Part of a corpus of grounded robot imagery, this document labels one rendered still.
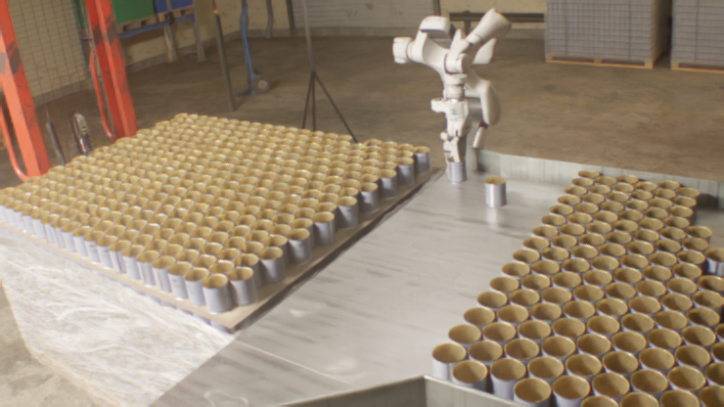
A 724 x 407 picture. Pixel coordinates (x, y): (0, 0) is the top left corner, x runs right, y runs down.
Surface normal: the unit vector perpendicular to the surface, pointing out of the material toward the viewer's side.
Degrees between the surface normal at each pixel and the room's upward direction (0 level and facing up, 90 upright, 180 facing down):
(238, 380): 0
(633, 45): 91
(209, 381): 0
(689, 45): 90
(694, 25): 88
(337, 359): 0
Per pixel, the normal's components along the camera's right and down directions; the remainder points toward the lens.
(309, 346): -0.12, -0.91
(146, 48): 0.81, 0.14
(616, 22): -0.62, 0.40
